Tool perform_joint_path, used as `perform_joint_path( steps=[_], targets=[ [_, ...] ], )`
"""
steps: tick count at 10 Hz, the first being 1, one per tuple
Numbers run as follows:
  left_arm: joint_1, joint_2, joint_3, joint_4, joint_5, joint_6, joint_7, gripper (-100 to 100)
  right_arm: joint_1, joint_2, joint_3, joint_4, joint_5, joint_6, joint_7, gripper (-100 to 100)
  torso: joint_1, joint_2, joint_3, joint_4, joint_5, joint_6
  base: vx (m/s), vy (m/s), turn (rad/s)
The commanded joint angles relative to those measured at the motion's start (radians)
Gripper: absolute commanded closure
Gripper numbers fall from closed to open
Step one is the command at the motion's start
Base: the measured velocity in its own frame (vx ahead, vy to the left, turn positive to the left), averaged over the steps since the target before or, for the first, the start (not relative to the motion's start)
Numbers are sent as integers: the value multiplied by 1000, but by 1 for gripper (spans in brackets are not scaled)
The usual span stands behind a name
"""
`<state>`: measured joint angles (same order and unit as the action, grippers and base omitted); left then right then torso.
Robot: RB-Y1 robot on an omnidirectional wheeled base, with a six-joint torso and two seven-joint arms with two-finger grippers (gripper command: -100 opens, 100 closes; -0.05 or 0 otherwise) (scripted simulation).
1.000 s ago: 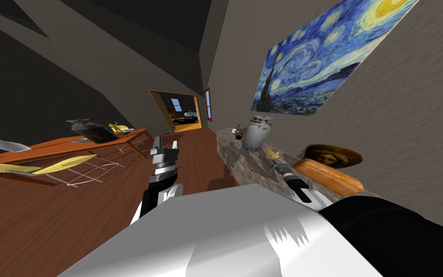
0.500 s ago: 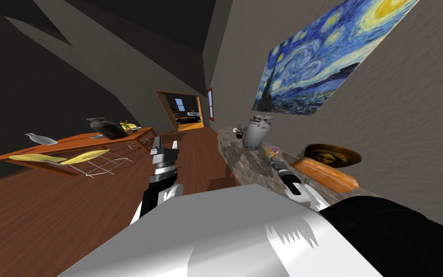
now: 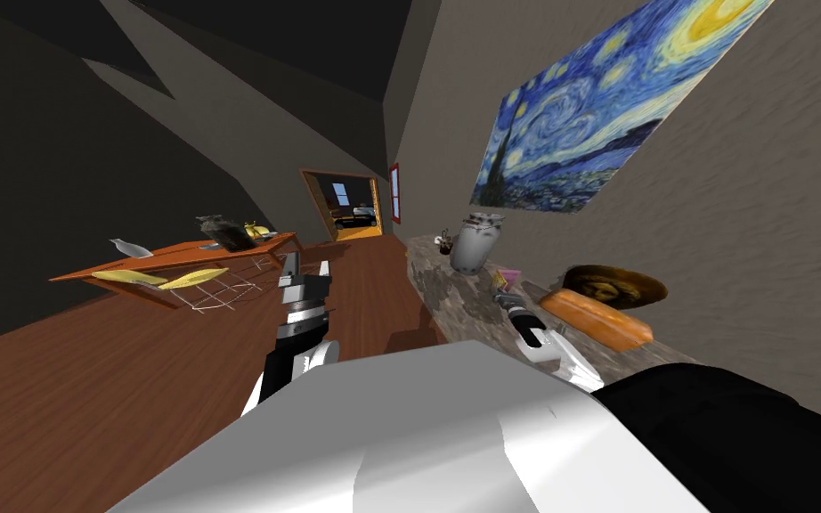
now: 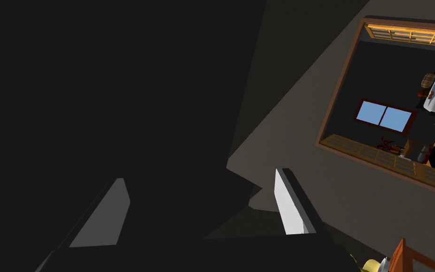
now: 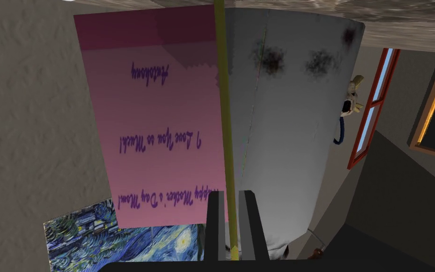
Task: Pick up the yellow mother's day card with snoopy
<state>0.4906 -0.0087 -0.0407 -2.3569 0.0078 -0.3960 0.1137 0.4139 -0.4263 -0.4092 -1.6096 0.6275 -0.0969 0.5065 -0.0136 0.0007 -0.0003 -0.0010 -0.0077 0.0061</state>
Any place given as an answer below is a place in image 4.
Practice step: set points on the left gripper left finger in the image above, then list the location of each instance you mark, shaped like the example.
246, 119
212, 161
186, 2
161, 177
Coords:
102, 221

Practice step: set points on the yellow round object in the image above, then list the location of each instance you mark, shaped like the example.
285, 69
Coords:
372, 266

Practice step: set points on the blue two-pane window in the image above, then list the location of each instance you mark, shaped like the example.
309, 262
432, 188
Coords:
384, 116

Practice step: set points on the orange wooden furniture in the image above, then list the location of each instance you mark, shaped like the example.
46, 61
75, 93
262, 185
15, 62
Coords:
410, 260

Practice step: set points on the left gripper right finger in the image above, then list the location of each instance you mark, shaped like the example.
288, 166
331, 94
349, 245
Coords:
291, 211

